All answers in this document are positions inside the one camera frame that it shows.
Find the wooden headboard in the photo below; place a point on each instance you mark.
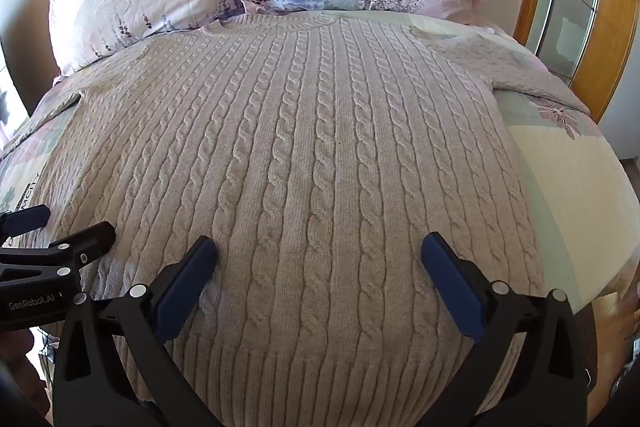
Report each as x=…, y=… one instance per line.
x=595, y=7

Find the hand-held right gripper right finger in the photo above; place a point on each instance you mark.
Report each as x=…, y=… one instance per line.
x=451, y=283

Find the floral bed sheet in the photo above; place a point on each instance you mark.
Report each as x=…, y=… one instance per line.
x=565, y=187

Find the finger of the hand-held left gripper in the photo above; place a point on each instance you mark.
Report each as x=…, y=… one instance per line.
x=80, y=243
x=27, y=216

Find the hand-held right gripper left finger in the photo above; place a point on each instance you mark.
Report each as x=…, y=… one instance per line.
x=186, y=283

